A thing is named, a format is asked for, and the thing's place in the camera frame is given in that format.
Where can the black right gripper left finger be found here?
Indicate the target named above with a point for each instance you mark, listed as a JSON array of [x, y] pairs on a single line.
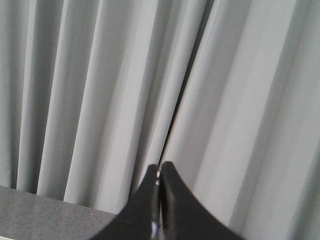
[[140, 217]]

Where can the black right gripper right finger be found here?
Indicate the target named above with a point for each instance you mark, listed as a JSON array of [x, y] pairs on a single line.
[[183, 216]]

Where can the grey pleated curtain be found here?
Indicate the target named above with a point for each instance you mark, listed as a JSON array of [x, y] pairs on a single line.
[[94, 91]]

